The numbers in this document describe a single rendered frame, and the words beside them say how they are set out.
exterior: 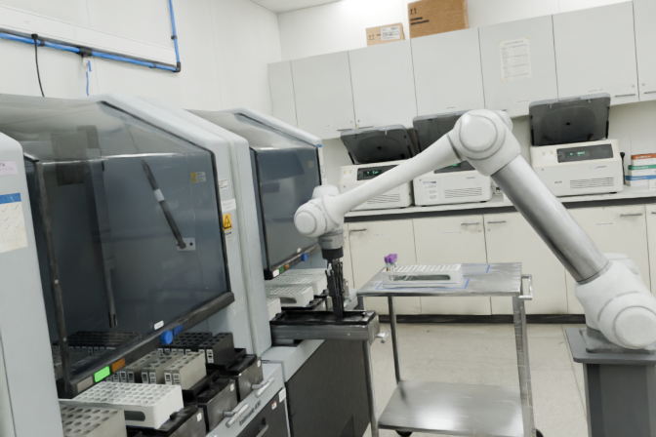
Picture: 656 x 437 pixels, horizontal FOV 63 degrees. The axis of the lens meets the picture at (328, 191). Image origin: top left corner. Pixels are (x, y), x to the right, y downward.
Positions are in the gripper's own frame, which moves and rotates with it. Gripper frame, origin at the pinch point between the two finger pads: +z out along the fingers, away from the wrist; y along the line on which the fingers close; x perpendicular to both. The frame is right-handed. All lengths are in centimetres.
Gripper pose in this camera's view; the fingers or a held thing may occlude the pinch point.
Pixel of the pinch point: (338, 304)
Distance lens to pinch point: 187.9
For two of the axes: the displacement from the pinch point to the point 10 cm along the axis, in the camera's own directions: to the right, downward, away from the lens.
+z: 1.1, 9.9, 0.7
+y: -3.2, 1.0, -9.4
